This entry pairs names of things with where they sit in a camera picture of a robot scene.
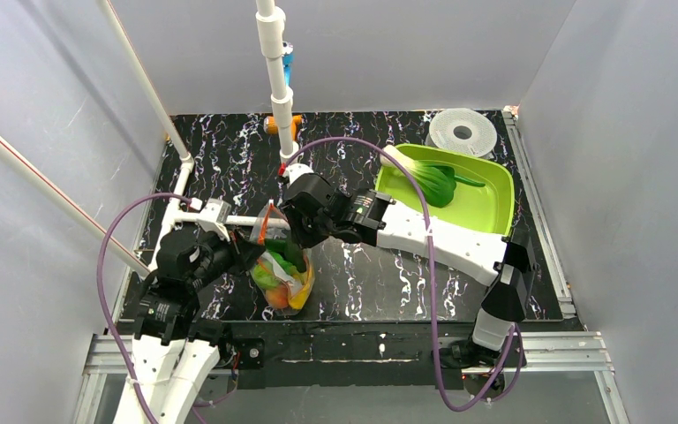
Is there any clear zip top bag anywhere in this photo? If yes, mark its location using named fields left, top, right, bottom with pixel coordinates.
left=249, top=201, right=314, bottom=316

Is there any green plastic basin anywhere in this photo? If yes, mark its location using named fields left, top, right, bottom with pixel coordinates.
left=375, top=144, right=515, bottom=235

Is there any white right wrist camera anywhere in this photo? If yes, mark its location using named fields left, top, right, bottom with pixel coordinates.
left=279, top=163, right=314, bottom=186

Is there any peach toy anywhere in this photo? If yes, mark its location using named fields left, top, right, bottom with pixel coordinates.
left=264, top=284, right=290, bottom=310

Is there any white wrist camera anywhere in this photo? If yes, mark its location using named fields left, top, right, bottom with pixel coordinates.
left=279, top=163, right=314, bottom=186
left=189, top=198, right=232, bottom=242

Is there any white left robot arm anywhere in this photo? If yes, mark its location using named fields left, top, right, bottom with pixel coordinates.
left=113, top=230, right=265, bottom=423

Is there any aluminium rail frame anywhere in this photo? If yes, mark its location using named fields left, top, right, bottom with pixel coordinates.
left=72, top=110, right=629, bottom=424

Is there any white pvc pipe frame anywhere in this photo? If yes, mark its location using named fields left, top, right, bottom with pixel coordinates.
left=0, top=0, right=308, bottom=284

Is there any light green lime toy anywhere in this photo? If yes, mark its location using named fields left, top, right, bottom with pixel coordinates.
left=251, top=265, right=281, bottom=291

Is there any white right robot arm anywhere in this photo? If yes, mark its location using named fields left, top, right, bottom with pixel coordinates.
left=282, top=164, right=536, bottom=355

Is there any yellow banana toy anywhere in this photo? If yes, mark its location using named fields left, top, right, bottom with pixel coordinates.
left=289, top=267, right=315, bottom=310

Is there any green cucumber toy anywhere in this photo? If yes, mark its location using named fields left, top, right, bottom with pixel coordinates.
left=284, top=238, right=307, bottom=273

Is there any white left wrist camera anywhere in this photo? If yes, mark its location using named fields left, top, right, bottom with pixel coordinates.
left=189, top=198, right=232, bottom=242

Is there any bok choy toy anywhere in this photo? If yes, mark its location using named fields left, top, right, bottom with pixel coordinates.
left=380, top=145, right=456, bottom=208

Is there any orange white clamp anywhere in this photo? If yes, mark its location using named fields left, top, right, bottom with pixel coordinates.
left=263, top=114, right=305, bottom=141

